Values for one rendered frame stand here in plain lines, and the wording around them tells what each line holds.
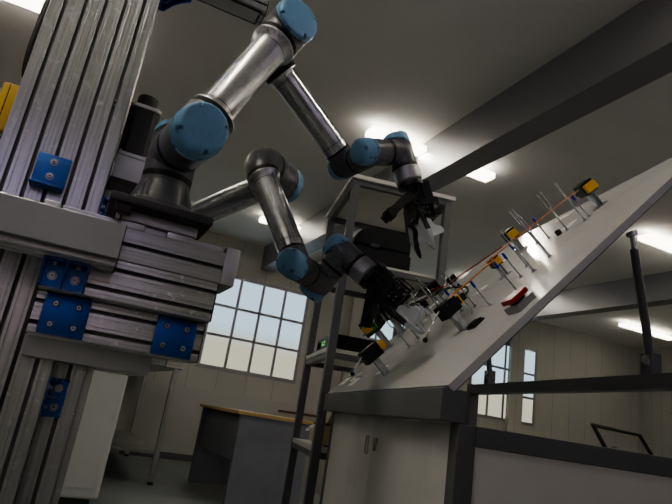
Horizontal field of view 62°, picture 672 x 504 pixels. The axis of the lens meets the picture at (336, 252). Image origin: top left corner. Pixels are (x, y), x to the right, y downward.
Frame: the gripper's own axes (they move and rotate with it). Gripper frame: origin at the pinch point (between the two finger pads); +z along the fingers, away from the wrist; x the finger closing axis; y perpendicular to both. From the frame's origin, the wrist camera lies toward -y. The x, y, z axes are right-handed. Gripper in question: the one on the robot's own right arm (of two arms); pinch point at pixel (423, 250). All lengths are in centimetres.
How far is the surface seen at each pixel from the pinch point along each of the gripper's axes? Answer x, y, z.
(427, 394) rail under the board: -19.9, -21.3, 35.9
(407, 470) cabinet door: -1, -22, 52
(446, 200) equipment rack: 83, 69, -41
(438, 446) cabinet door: -18, -21, 47
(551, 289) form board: -31.6, 9.3, 21.3
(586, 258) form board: -32.9, 20.5, 16.4
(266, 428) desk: 346, 12, 42
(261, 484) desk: 350, 0, 83
